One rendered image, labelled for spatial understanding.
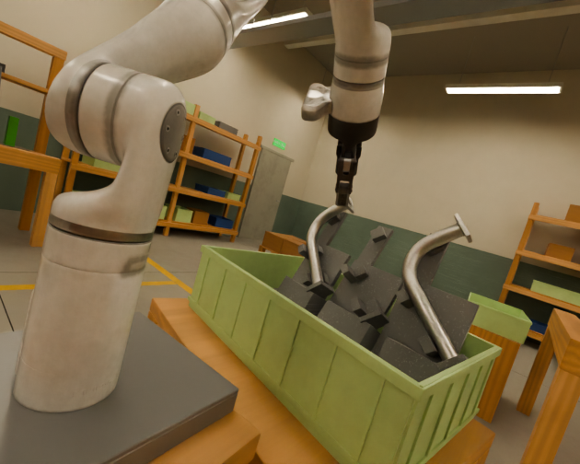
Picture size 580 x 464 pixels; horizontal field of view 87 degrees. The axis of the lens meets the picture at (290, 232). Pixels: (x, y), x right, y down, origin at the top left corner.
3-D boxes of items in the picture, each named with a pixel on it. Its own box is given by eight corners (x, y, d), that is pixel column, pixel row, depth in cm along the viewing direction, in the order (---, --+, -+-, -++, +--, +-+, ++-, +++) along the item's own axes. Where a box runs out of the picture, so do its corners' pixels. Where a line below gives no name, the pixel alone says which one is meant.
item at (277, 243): (257, 251, 609) (263, 230, 605) (285, 254, 668) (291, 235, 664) (299, 273, 527) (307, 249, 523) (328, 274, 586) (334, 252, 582)
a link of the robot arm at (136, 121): (202, 102, 35) (165, 247, 37) (119, 77, 34) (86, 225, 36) (171, 68, 26) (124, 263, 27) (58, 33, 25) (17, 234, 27)
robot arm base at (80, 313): (-6, 377, 31) (28, 214, 29) (88, 349, 39) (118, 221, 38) (42, 429, 27) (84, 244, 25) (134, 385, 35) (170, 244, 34)
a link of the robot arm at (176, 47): (170, 48, 47) (231, 66, 47) (58, 167, 31) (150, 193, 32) (162, -26, 40) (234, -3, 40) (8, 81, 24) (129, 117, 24)
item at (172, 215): (235, 243, 631) (264, 135, 609) (58, 226, 396) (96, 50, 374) (219, 236, 664) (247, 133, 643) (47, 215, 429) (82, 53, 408)
